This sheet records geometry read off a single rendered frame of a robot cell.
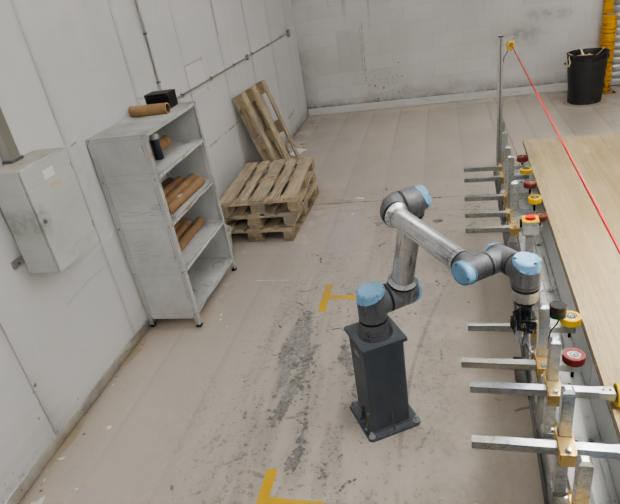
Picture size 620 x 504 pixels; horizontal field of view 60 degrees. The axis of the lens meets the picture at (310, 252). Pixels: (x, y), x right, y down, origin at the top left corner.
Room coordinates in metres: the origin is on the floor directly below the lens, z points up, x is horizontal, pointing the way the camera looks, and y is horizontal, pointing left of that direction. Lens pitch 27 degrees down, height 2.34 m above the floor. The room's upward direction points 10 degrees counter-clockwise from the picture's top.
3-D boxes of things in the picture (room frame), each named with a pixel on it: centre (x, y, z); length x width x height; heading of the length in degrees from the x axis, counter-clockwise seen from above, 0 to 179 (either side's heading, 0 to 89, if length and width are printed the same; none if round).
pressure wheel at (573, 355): (1.57, -0.93, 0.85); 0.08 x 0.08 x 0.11
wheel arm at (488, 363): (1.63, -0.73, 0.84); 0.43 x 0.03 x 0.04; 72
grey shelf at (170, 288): (4.05, 1.03, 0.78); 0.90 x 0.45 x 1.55; 164
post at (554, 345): (1.40, -0.76, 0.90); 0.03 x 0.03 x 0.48; 72
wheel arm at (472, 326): (1.86, -0.85, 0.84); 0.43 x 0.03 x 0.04; 72
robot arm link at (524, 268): (1.57, -0.72, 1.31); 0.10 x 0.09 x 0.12; 20
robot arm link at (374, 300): (2.32, -0.28, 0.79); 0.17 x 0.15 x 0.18; 110
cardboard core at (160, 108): (4.15, 1.01, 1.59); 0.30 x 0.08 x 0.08; 74
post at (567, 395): (1.17, -0.68, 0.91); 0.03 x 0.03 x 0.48; 72
